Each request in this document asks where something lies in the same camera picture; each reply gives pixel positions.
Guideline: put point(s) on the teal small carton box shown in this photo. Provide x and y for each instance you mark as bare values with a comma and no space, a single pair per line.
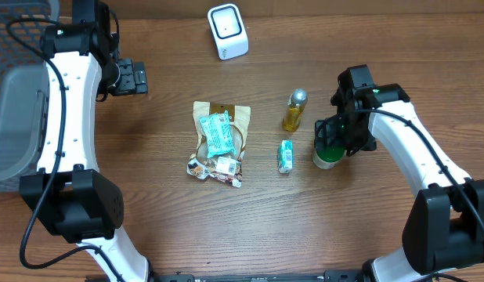
285,157

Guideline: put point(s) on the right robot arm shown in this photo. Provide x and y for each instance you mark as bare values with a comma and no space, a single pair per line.
445,227

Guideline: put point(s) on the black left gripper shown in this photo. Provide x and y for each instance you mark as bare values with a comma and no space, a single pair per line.
135,82

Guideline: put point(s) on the clear plastic container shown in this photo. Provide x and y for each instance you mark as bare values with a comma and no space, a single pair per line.
295,107

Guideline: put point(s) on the brown white snack wrapper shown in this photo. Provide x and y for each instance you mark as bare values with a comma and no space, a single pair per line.
224,168

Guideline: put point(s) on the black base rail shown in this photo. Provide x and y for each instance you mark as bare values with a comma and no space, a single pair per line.
257,277

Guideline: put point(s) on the white barcode scanner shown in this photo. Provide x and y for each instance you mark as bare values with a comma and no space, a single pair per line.
228,31

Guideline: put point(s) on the teal white snack packet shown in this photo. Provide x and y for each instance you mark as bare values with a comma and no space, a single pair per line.
217,129

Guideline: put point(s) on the grey plastic mesh basket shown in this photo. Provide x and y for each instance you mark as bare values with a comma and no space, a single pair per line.
24,93

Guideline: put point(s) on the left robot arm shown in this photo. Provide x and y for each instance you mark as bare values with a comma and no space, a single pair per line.
68,195

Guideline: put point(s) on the brown Pantree snack packet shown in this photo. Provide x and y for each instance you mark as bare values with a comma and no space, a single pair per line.
239,119

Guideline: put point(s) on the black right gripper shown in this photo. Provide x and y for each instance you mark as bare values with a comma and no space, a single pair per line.
328,134

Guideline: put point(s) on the green lid spice jar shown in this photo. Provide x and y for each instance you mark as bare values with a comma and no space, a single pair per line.
327,158

